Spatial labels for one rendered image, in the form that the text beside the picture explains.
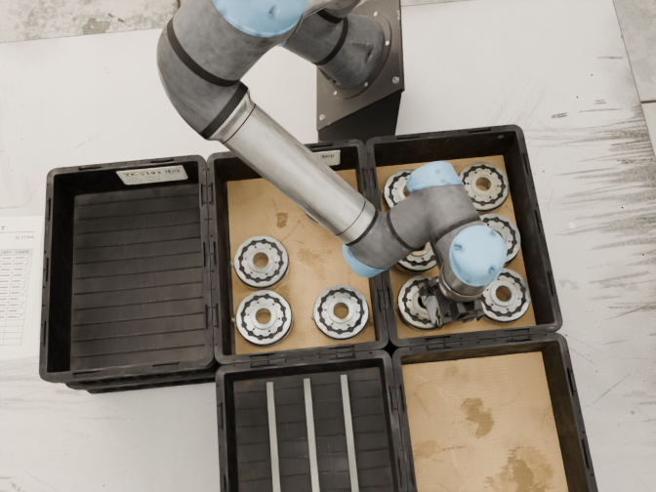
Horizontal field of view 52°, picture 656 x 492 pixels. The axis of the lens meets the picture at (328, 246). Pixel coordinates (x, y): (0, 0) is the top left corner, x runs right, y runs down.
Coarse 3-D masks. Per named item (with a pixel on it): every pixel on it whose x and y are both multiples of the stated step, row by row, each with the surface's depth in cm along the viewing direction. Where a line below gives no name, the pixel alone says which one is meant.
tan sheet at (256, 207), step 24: (240, 192) 135; (264, 192) 135; (240, 216) 133; (264, 216) 133; (288, 216) 133; (240, 240) 132; (288, 240) 132; (312, 240) 132; (336, 240) 131; (264, 264) 130; (312, 264) 130; (336, 264) 130; (240, 288) 129; (288, 288) 129; (312, 288) 129; (360, 288) 128; (312, 312) 127; (336, 312) 127; (240, 336) 126; (288, 336) 126; (312, 336) 126; (360, 336) 125
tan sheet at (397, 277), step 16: (448, 160) 136; (464, 160) 136; (480, 160) 136; (496, 160) 136; (384, 176) 136; (384, 208) 133; (512, 208) 133; (400, 272) 129; (432, 272) 129; (400, 320) 126; (480, 320) 126; (528, 320) 126; (400, 336) 125; (416, 336) 125
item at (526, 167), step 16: (480, 128) 127; (496, 128) 127; (512, 128) 127; (368, 144) 127; (368, 160) 126; (528, 160) 125; (528, 176) 124; (528, 192) 123; (544, 240) 120; (544, 256) 119; (384, 272) 120; (544, 272) 118; (384, 288) 118; (560, 320) 116; (432, 336) 115; (448, 336) 115; (464, 336) 115; (480, 336) 115; (496, 336) 115; (512, 336) 115
